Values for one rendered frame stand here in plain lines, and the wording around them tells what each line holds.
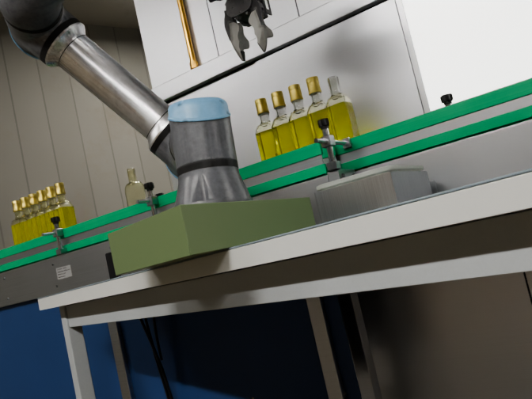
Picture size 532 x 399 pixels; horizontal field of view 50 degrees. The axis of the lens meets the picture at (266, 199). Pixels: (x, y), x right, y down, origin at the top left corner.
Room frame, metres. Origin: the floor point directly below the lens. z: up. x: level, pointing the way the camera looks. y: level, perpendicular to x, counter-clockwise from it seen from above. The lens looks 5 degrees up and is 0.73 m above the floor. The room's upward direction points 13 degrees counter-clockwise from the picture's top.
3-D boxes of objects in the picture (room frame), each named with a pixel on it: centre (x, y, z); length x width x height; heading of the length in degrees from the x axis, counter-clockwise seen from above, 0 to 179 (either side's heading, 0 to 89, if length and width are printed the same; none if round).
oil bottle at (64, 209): (2.12, 0.75, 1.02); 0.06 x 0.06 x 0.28; 57
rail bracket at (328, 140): (1.35, -0.19, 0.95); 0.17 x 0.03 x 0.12; 147
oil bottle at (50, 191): (2.15, 0.80, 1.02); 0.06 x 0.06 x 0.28; 57
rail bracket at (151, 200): (1.64, 0.34, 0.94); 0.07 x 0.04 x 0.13; 147
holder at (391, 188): (1.23, -0.24, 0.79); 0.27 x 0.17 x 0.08; 147
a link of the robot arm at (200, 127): (1.07, 0.09, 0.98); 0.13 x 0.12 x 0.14; 15
